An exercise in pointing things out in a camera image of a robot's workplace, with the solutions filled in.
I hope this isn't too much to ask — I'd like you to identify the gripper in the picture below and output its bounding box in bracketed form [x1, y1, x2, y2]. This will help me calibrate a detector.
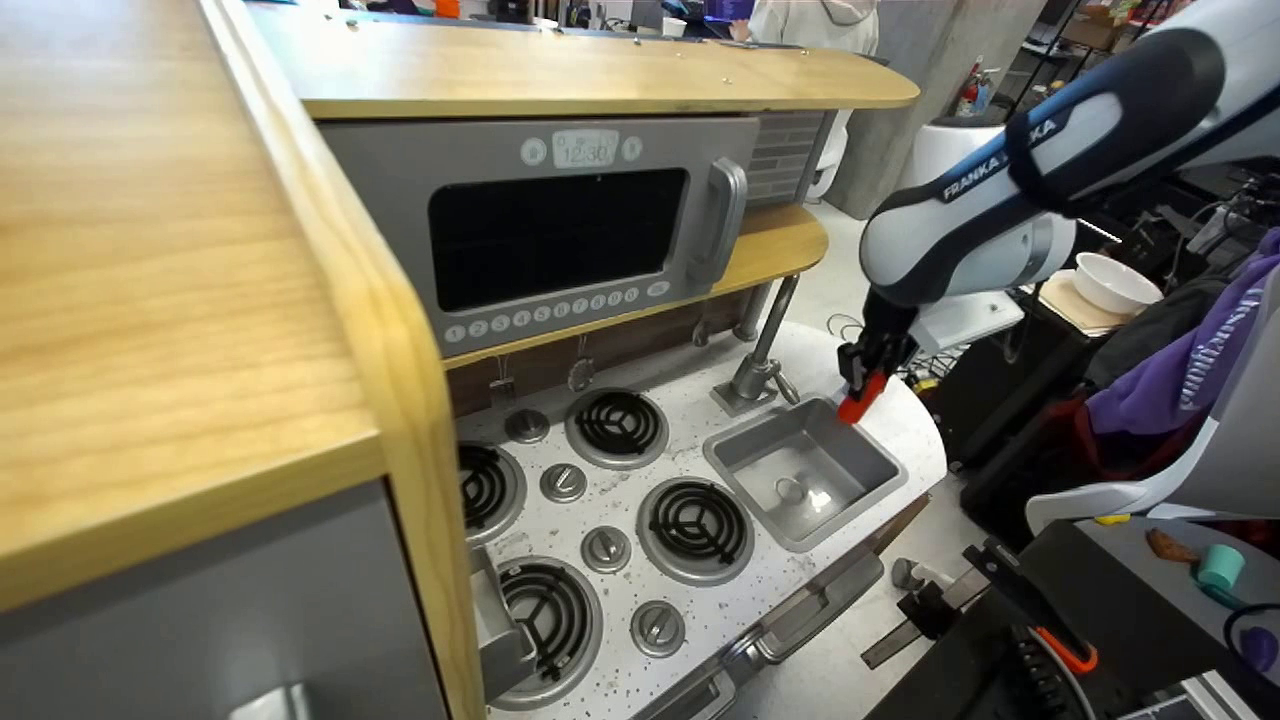
[837, 288, 921, 395]

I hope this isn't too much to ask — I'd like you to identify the red sauce bottle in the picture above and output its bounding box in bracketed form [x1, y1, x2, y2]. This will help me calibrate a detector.
[835, 371, 890, 426]

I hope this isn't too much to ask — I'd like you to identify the teal cup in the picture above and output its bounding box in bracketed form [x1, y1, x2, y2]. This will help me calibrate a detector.
[1196, 542, 1247, 593]

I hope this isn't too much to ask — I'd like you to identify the silver toy tap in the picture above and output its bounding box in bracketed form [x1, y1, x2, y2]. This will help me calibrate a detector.
[711, 274, 802, 417]

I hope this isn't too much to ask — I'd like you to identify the grey toy sink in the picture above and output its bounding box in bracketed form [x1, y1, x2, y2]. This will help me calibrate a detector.
[702, 397, 910, 554]

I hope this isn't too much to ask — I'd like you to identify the tan board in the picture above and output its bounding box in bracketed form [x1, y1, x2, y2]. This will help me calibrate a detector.
[1034, 270, 1138, 337]

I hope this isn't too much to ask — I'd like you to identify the black coil stove burner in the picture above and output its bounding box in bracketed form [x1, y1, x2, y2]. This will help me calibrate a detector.
[564, 387, 670, 472]
[457, 441, 528, 547]
[489, 555, 605, 712]
[636, 477, 756, 587]

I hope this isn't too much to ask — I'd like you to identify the white bowl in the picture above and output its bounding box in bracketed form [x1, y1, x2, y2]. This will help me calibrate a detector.
[1071, 251, 1165, 317]

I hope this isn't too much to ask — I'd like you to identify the purple cloth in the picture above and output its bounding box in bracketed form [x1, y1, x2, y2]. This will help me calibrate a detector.
[1084, 229, 1280, 437]

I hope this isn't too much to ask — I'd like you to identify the black clamp with orange tip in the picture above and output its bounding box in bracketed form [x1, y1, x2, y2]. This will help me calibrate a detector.
[963, 539, 1100, 677]

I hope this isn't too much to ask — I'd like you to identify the red fire extinguisher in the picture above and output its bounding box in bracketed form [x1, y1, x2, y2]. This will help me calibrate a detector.
[953, 57, 1002, 120]

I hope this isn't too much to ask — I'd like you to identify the brown toy food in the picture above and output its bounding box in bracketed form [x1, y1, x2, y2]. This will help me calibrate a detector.
[1144, 527, 1200, 564]

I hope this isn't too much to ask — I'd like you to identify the person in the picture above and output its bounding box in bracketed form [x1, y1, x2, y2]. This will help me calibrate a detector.
[744, 0, 882, 57]

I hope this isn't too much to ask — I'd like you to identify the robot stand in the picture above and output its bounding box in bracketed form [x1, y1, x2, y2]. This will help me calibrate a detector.
[863, 514, 1280, 720]

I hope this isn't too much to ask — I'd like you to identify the storage shelf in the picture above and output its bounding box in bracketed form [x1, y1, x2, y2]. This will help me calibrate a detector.
[1000, 0, 1193, 103]

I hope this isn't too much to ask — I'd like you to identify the grey microwave door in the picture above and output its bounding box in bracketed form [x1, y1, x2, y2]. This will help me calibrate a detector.
[320, 115, 762, 359]

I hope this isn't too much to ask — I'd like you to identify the wooden toy kitchen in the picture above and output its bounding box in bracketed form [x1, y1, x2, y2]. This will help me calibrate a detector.
[0, 0, 949, 720]

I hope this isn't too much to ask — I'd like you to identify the grey microwave door handle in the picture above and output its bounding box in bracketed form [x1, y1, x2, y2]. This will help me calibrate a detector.
[687, 157, 749, 287]

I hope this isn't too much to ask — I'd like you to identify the grey oven door handle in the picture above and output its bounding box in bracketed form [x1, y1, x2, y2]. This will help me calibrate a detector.
[638, 668, 739, 720]
[748, 553, 887, 667]

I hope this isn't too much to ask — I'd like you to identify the black cable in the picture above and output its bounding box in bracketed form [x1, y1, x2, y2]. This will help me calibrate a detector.
[1221, 602, 1280, 693]

